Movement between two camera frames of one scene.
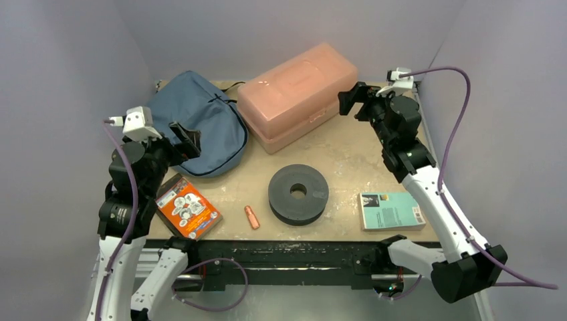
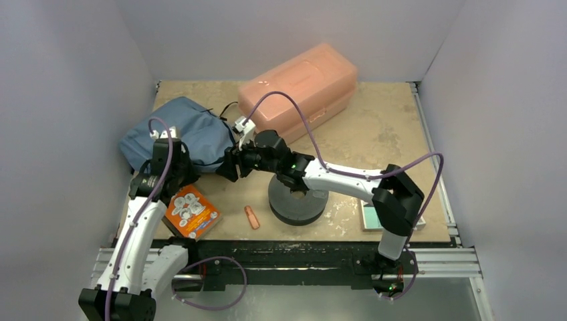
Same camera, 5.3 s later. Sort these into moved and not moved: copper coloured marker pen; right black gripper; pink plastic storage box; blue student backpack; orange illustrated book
Moved: blue student backpack; right black gripper
Not moved: copper coloured marker pen; pink plastic storage box; orange illustrated book
